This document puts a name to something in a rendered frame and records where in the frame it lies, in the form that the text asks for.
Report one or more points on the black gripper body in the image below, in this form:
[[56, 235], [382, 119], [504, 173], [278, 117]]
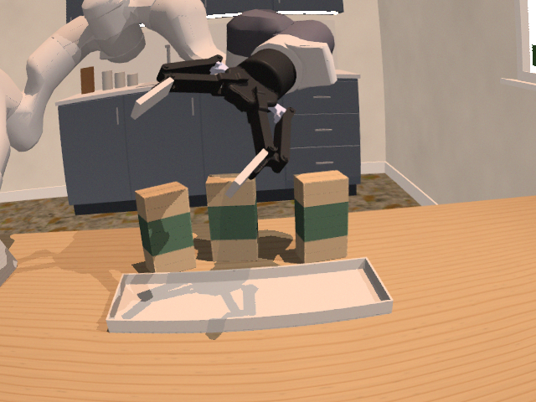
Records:
[[268, 67]]

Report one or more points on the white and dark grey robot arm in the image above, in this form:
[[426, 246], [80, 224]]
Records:
[[117, 31]]

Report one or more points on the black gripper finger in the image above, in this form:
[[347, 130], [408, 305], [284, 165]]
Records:
[[200, 78], [265, 147]]

